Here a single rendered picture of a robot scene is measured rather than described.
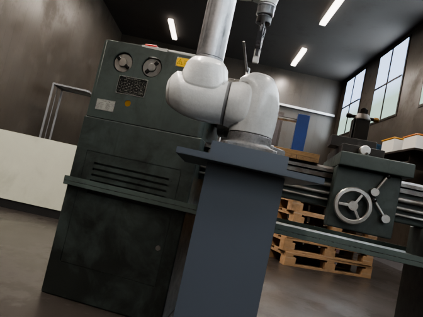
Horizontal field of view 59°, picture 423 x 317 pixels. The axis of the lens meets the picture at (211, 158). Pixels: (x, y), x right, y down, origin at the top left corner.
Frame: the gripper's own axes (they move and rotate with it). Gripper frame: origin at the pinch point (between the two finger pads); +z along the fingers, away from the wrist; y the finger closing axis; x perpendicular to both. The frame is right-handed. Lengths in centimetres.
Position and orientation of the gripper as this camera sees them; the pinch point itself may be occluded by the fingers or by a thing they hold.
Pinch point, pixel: (256, 56)
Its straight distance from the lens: 195.2
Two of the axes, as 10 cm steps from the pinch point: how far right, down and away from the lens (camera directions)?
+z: -2.0, 9.8, 0.0
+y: 1.7, 0.3, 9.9
